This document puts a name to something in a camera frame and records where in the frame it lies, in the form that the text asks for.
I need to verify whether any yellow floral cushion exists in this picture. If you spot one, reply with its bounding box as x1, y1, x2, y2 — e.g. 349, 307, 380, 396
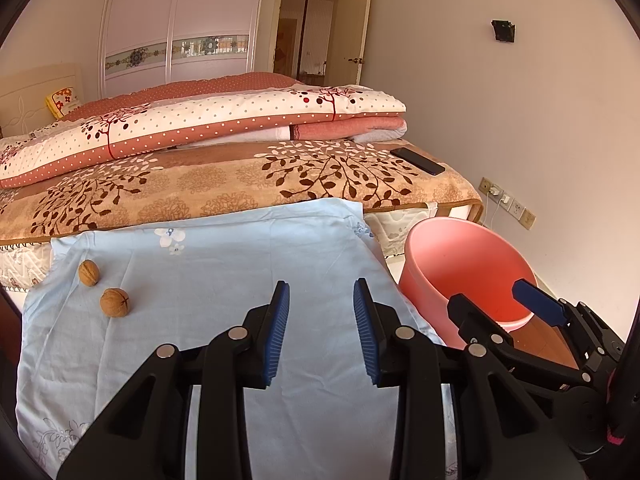
45, 87, 83, 120

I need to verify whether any pink folded blanket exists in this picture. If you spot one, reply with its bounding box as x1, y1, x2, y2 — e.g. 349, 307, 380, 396
185, 115, 408, 148

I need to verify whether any cream room door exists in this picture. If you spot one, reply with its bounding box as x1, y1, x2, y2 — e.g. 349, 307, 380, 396
327, 0, 373, 88

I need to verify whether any brown leaf-print blanket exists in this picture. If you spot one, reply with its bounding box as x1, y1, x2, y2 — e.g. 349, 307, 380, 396
0, 137, 485, 241

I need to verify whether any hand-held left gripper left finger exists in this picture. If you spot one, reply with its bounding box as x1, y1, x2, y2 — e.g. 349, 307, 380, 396
56, 280, 291, 480

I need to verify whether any walnut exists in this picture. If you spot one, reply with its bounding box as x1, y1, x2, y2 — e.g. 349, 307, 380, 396
100, 287, 132, 318
78, 259, 101, 287

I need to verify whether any white bed headboard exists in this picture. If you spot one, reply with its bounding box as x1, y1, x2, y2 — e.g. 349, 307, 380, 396
0, 62, 85, 138

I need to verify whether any black smartphone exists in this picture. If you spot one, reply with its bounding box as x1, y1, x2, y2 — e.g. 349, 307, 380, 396
390, 147, 446, 177

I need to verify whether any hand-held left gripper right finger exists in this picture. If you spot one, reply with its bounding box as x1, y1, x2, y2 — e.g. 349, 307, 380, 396
352, 277, 586, 480

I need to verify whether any white sliding-door wardrobe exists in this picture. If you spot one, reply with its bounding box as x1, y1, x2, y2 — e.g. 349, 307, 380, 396
97, 0, 376, 101

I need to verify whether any light blue floral cloth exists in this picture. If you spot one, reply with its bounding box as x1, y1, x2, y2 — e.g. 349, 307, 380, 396
15, 197, 461, 480

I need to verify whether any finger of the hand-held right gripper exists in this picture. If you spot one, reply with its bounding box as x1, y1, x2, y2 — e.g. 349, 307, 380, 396
446, 294, 591, 391
512, 279, 626, 366

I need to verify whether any dotted tree-print folded quilt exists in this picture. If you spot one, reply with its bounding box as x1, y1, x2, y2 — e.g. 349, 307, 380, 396
0, 72, 407, 190

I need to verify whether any pink plastic bucket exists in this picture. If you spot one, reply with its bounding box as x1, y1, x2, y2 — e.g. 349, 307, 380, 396
398, 217, 540, 351

